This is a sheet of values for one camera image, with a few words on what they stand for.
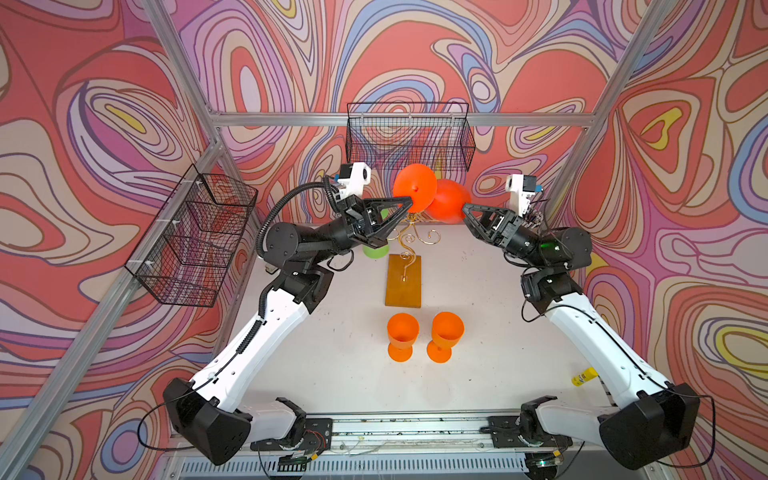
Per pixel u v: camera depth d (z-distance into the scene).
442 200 0.51
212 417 0.37
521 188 0.53
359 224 0.47
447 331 0.81
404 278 1.02
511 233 0.51
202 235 0.80
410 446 0.73
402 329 0.80
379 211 0.47
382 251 0.88
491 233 0.52
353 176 0.48
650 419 0.38
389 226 0.45
